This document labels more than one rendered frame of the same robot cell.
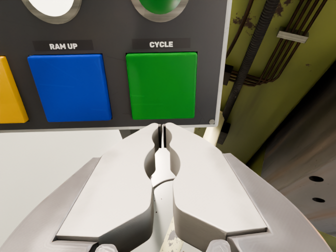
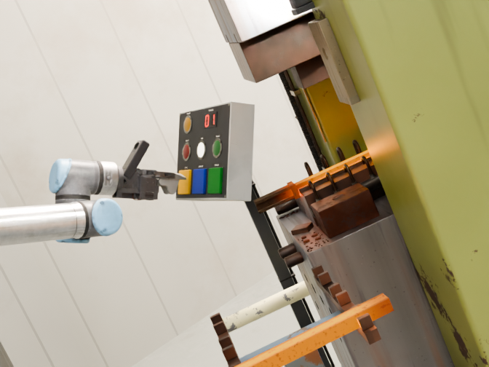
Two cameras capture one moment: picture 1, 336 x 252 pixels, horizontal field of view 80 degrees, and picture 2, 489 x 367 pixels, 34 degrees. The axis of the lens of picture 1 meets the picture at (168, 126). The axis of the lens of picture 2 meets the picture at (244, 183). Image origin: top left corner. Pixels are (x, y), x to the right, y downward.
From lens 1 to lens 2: 2.19 m
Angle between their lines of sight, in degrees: 66
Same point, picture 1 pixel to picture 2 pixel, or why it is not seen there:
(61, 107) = (195, 187)
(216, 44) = (225, 164)
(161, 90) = (213, 180)
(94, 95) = (201, 183)
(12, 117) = (186, 191)
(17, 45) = (193, 166)
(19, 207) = not seen: outside the picture
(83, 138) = not seen: hidden behind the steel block
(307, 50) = not seen: hidden behind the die
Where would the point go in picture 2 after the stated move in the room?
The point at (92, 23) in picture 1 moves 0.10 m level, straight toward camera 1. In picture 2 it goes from (206, 159) to (185, 172)
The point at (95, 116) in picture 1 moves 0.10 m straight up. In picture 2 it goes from (200, 191) to (186, 161)
